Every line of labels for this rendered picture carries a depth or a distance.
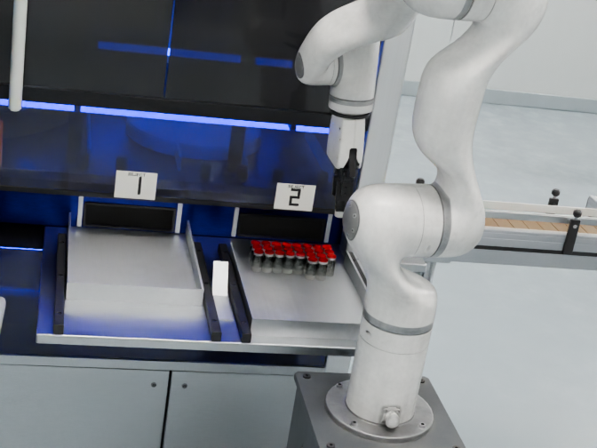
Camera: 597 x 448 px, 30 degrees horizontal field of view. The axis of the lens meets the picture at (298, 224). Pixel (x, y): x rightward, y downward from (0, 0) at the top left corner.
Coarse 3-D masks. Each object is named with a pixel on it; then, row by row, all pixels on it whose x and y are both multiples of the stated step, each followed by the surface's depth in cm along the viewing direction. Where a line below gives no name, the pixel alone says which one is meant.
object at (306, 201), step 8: (280, 184) 238; (288, 184) 238; (296, 184) 238; (280, 192) 238; (288, 192) 239; (296, 192) 239; (304, 192) 239; (312, 192) 240; (280, 200) 239; (288, 200) 240; (296, 200) 240; (304, 200) 240; (312, 200) 241; (280, 208) 240; (288, 208) 240; (296, 208) 241; (304, 208) 241; (312, 208) 241
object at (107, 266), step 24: (72, 240) 235; (96, 240) 237; (120, 240) 239; (144, 240) 241; (168, 240) 243; (192, 240) 236; (72, 264) 225; (96, 264) 226; (120, 264) 228; (144, 264) 230; (168, 264) 232; (192, 264) 232; (72, 288) 211; (96, 288) 211; (120, 288) 212; (144, 288) 213; (168, 288) 214; (192, 288) 223
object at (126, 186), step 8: (120, 176) 231; (128, 176) 231; (136, 176) 231; (144, 176) 232; (152, 176) 232; (120, 184) 231; (128, 184) 232; (136, 184) 232; (144, 184) 232; (152, 184) 233; (120, 192) 232; (128, 192) 232; (136, 192) 233; (144, 192) 233; (152, 192) 233
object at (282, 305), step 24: (240, 264) 237; (336, 264) 244; (240, 288) 223; (264, 288) 228; (288, 288) 229; (312, 288) 231; (336, 288) 233; (360, 288) 231; (264, 312) 218; (288, 312) 219; (312, 312) 221; (336, 312) 223; (360, 312) 224; (288, 336) 210; (312, 336) 211; (336, 336) 212
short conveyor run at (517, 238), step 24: (552, 192) 277; (504, 216) 266; (528, 216) 267; (552, 216) 268; (576, 216) 265; (480, 240) 264; (504, 240) 266; (528, 240) 267; (552, 240) 268; (576, 240) 269; (504, 264) 268; (528, 264) 270; (552, 264) 271; (576, 264) 272
